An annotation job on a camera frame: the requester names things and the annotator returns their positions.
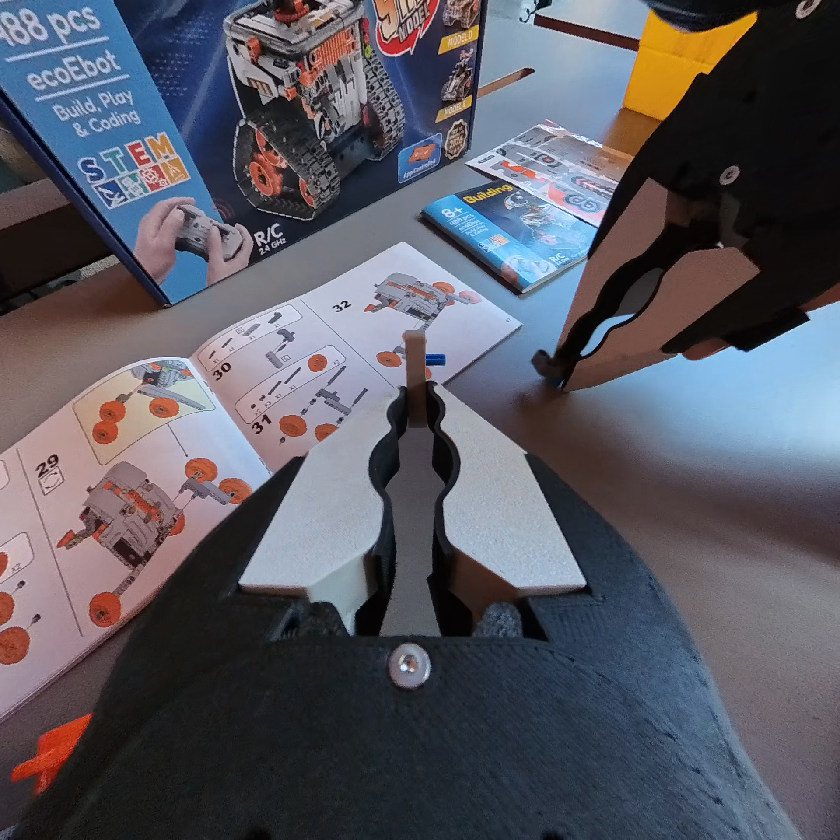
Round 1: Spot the printed sticker sheet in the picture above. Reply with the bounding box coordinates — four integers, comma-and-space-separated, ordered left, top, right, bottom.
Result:
465, 121, 635, 228

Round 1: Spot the light grey building beam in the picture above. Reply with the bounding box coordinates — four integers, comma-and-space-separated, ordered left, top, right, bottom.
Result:
404, 330, 429, 431

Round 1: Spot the small blue booklet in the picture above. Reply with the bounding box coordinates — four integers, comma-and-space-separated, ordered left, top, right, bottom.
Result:
420, 182, 590, 295

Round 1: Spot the yellow storage bin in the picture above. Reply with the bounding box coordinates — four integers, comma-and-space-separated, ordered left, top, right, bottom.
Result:
619, 7, 760, 123

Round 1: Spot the robot kit box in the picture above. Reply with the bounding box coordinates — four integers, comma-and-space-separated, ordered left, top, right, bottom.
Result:
0, 0, 490, 308

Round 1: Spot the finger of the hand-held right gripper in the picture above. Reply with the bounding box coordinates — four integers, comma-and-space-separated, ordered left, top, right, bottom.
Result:
554, 177, 719, 370
560, 246, 759, 393

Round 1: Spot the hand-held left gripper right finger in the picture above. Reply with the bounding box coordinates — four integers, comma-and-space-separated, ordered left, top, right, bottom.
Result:
427, 381, 587, 636

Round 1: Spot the open instruction booklet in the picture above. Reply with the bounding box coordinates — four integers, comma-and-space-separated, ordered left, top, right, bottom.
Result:
0, 241, 524, 723

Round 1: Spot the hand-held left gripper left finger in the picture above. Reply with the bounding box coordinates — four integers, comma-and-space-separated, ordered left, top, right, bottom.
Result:
238, 386, 410, 636

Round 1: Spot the grey desk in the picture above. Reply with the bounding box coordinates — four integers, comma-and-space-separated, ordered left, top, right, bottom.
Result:
0, 0, 840, 840

